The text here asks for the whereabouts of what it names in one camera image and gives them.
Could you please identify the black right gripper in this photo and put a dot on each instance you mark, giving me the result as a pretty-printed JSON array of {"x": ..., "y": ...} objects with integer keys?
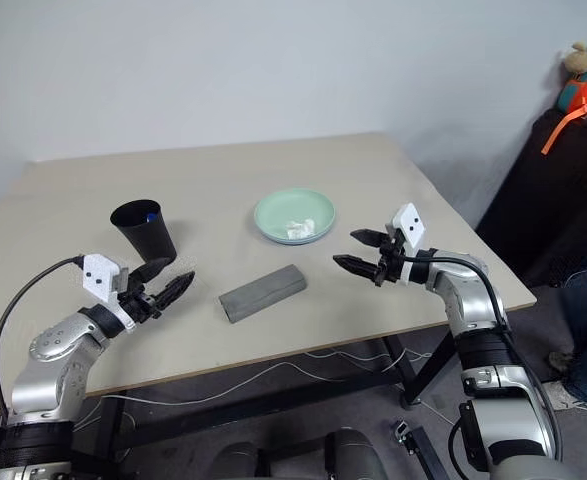
[{"x": 390, "y": 265}]

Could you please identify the white marker blue cap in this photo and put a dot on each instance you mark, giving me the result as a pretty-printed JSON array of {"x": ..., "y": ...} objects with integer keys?
[{"x": 151, "y": 218}]

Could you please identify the black table frame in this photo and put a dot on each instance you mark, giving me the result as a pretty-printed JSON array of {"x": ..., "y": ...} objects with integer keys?
[{"x": 273, "y": 402}]

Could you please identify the grey glasses case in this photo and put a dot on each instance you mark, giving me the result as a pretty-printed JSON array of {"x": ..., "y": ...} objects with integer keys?
[{"x": 263, "y": 295}]

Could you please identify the plush toy orange teal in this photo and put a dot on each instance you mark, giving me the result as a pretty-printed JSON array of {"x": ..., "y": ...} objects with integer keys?
[{"x": 580, "y": 60}]

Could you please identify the black suitcase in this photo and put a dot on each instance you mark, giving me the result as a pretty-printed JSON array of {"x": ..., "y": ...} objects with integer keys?
[{"x": 548, "y": 200}]

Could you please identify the mint green plate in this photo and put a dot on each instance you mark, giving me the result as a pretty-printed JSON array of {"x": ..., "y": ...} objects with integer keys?
[{"x": 283, "y": 205}]

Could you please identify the black tapered cup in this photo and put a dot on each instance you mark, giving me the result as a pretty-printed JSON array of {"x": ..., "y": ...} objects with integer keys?
[{"x": 150, "y": 242}]

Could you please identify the black bar metal clamp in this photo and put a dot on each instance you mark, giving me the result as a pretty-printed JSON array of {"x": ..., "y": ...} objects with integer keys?
[{"x": 420, "y": 450}]

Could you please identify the dark grey rounded shape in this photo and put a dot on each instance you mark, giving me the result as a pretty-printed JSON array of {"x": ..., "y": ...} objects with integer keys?
[
  {"x": 355, "y": 455},
  {"x": 238, "y": 462}
]

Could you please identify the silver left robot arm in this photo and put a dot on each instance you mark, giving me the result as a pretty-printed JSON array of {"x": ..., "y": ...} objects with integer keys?
[{"x": 48, "y": 370}]

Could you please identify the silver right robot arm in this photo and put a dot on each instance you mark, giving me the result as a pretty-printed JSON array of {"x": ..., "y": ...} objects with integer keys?
[{"x": 473, "y": 305}]

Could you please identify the white paper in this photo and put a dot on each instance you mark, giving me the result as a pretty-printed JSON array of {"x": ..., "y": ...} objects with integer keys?
[{"x": 300, "y": 228}]

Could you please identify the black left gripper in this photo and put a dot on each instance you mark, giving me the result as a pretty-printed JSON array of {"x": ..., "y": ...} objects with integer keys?
[{"x": 140, "y": 305}]

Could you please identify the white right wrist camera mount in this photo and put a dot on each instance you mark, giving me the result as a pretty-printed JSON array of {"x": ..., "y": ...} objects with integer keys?
[{"x": 410, "y": 225}]

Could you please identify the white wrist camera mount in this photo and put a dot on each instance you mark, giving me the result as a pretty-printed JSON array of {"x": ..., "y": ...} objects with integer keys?
[
  {"x": 410, "y": 225},
  {"x": 98, "y": 275}
]

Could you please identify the light blue plate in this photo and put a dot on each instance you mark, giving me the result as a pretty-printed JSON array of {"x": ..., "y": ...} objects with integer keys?
[{"x": 293, "y": 243}]

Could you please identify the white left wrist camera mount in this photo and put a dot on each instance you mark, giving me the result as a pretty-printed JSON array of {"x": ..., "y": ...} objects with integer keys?
[{"x": 98, "y": 275}]

